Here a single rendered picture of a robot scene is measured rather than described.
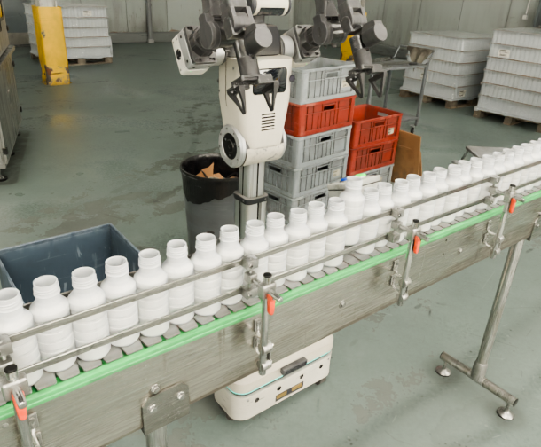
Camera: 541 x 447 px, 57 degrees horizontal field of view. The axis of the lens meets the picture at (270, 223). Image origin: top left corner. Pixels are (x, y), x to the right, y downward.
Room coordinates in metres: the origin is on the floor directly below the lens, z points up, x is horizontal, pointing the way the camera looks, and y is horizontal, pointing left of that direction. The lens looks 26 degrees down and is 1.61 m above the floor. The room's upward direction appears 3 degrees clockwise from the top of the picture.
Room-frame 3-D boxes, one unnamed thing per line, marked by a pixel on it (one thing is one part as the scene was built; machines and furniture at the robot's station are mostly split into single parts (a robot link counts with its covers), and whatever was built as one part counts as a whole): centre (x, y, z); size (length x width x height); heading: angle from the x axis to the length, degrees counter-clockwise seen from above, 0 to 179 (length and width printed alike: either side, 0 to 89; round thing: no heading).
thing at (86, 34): (10.05, 4.02, 0.50); 1.24 x 1.03 x 1.00; 132
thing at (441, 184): (1.33, -0.46, 1.08); 0.06 x 0.06 x 0.17
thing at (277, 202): (3.63, -0.22, 0.11); 0.61 x 0.41 x 0.22; 135
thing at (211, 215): (2.73, 0.31, 0.32); 0.45 x 0.45 x 0.64
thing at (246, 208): (1.83, 0.08, 0.65); 0.11 x 0.11 x 0.40; 39
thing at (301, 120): (3.64, -0.22, 0.78); 0.61 x 0.41 x 0.22; 136
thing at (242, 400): (1.82, 0.08, 0.24); 0.68 x 0.53 x 0.41; 39
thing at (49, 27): (7.93, 3.46, 0.55); 0.40 x 0.40 x 1.10; 39
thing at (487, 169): (1.47, -0.65, 1.08); 0.06 x 0.06 x 0.17
